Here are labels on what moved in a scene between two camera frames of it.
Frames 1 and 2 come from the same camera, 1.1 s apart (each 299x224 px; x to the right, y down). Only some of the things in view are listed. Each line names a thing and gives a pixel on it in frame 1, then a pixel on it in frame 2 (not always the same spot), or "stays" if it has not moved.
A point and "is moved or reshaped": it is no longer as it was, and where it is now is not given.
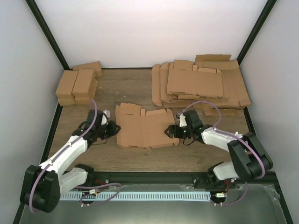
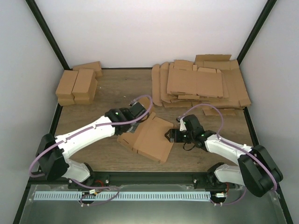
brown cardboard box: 135,127 is moved or reshaped
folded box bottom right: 86,100 stays
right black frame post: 268,7 stays
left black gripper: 113,124 to 135,127
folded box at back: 96,66 stays
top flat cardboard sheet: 205,81 stays
